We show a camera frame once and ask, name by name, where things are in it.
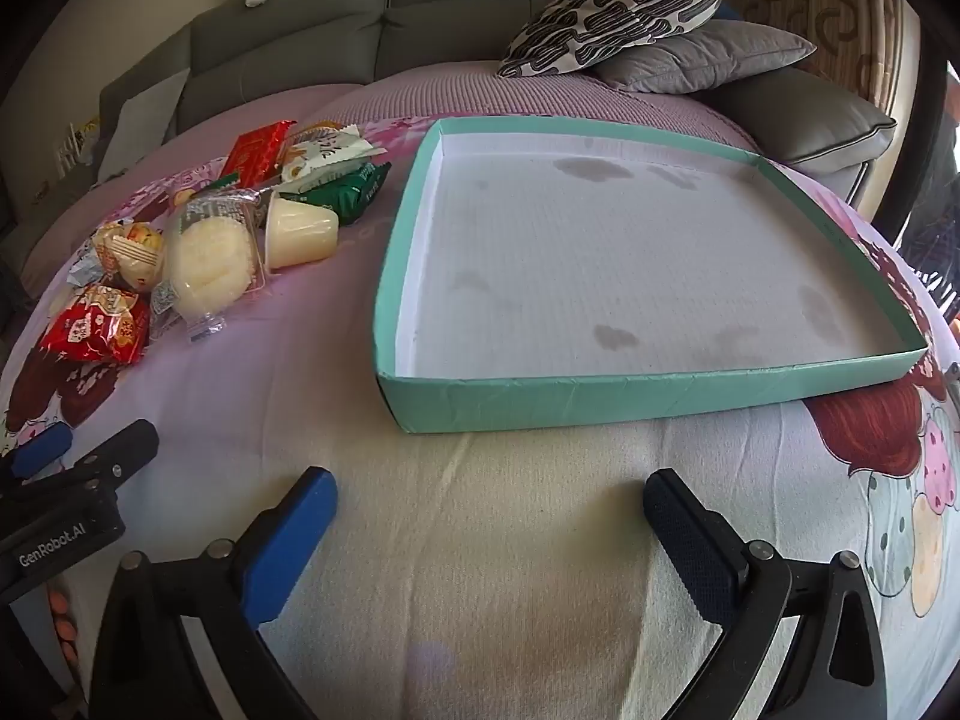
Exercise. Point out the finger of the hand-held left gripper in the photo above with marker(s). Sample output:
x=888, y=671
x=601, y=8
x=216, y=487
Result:
x=120, y=450
x=43, y=448

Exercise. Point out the beige patterned curtain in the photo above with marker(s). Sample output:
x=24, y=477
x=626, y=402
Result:
x=840, y=0

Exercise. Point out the cream jelly cup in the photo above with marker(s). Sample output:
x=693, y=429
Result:
x=300, y=236

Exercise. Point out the teal cardboard box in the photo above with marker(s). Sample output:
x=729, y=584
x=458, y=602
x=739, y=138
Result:
x=600, y=255

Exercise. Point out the orange translucent snack packet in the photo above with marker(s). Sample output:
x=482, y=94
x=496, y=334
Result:
x=127, y=247

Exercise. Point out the white papers pile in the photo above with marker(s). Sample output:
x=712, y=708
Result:
x=75, y=146

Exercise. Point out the grey green sofa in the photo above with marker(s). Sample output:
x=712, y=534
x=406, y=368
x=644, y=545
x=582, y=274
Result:
x=450, y=15

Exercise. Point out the blue cloth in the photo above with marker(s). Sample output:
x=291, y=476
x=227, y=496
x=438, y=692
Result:
x=726, y=11

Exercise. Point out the black white patterned pillow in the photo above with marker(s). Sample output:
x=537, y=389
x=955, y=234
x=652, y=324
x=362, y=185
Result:
x=615, y=15

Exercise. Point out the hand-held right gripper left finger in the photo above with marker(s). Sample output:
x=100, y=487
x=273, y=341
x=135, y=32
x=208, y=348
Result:
x=289, y=547

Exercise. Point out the dark window frame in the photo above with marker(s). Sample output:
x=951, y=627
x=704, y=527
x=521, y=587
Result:
x=930, y=127

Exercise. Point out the grey pillow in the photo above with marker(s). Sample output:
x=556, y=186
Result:
x=712, y=52

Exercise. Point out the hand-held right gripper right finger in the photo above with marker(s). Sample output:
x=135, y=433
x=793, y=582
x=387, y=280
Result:
x=690, y=547

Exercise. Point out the light grey cushion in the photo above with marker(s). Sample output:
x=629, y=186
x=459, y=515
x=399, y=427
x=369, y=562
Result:
x=142, y=124

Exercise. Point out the red puffy snack packet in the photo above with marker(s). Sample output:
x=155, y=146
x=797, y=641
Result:
x=94, y=326

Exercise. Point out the clear white cake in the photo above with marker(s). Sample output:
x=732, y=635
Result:
x=206, y=270

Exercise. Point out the pink printed blanket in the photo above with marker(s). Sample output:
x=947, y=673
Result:
x=480, y=577

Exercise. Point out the white green snack packet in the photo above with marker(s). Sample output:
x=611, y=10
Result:
x=322, y=146

